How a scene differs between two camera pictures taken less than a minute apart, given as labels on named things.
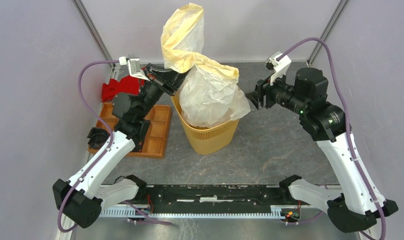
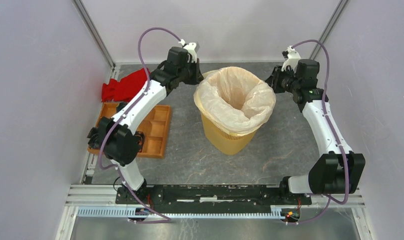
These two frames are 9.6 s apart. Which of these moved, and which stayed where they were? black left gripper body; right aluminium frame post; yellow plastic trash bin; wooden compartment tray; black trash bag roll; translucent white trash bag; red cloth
Moved: black left gripper body; translucent white trash bag; yellow plastic trash bin
Stayed: black trash bag roll; wooden compartment tray; red cloth; right aluminium frame post
